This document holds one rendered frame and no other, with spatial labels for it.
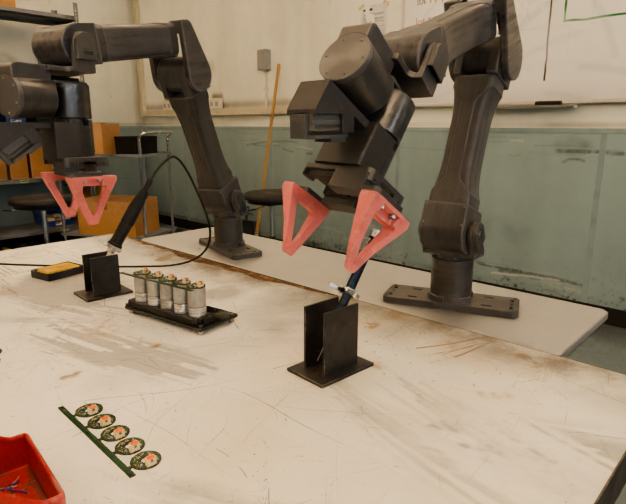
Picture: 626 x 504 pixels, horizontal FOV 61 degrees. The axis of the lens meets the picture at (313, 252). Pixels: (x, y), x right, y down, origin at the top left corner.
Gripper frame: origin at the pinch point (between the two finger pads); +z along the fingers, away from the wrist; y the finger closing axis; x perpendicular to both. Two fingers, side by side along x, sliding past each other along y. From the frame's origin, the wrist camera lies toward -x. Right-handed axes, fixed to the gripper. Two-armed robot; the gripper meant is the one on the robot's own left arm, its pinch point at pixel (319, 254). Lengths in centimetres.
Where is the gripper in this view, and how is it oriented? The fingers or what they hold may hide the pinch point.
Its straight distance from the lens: 56.5
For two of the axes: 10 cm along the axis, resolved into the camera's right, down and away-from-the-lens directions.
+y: 6.7, 1.7, -7.2
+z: -4.2, 8.9, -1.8
